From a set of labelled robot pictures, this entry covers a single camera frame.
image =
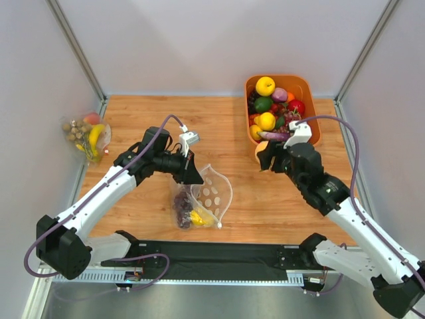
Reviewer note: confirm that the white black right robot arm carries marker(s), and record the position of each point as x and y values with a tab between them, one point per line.
395	276

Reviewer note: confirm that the purple fake onion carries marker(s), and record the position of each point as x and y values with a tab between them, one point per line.
279	95

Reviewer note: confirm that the aluminium frame post left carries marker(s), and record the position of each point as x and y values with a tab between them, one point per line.
66	28

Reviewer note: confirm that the purple fake eggplant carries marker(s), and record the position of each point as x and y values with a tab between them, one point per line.
282	137

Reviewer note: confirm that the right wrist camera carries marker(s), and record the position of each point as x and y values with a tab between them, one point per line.
301	133

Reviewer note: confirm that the red fake peach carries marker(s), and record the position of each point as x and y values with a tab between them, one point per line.
92	119

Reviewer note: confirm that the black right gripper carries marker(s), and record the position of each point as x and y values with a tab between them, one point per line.
276	159

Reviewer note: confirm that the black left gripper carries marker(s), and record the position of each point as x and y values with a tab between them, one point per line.
185	167

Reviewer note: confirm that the red fake apple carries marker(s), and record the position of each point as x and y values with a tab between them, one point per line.
296	106

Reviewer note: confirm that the aluminium frame post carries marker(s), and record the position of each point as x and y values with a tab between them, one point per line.
66	28
383	20

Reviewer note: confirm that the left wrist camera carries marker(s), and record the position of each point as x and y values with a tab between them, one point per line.
186	140

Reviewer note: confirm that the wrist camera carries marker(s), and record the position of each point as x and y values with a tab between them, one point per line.
186	140
301	133

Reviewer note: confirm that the orange yellow fake peach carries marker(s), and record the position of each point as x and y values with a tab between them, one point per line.
260	148

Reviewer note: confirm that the orange plastic bin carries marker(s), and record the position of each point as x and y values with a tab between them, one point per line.
297	88

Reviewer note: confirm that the brown fake longan bunch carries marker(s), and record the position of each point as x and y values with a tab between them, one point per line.
76	130

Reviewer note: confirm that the yellow fake banana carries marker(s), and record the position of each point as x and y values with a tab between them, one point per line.
95	136

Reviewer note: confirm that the green fake lime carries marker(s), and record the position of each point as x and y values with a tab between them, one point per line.
263	104

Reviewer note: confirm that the yellow fake apple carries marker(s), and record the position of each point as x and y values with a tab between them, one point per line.
265	86

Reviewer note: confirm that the yellow fake lemon large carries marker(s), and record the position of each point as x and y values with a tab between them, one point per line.
266	121

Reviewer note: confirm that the clear polka dot zip bag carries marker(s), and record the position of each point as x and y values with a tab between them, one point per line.
214	195

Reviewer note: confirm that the clear bag with banana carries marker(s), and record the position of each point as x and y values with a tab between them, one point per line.
84	147

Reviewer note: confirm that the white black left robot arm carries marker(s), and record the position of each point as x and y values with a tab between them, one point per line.
63	242

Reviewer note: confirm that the red purple fake grapes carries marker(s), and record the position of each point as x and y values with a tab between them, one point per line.
290	116

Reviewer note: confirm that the aluminium frame post right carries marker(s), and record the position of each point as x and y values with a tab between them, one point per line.
383	20

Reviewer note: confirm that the dark purple fake grapes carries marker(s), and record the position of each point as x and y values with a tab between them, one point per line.
182	206

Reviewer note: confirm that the small yellow fake lemon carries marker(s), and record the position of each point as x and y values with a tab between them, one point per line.
201	218

